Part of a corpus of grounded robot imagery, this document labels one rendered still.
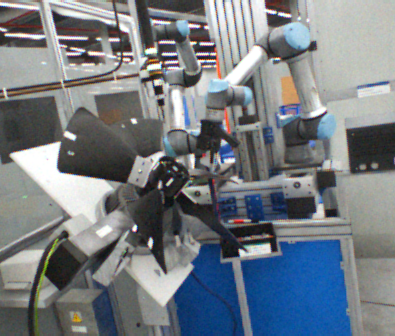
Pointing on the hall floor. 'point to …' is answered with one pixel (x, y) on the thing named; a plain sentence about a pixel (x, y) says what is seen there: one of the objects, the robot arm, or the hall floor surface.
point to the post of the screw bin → (242, 298)
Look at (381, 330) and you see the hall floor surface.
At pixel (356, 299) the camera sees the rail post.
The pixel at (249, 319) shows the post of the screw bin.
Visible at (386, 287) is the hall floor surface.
